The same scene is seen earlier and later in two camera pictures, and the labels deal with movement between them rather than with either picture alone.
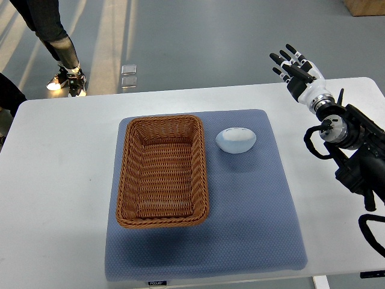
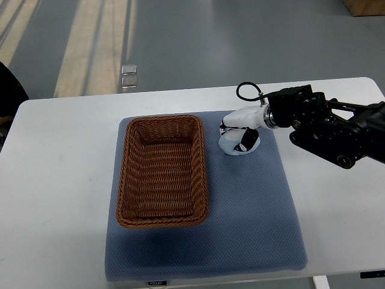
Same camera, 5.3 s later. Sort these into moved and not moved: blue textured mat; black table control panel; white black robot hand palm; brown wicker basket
Moved: white black robot hand palm
Not moved: black table control panel; brown wicker basket; blue textured mat
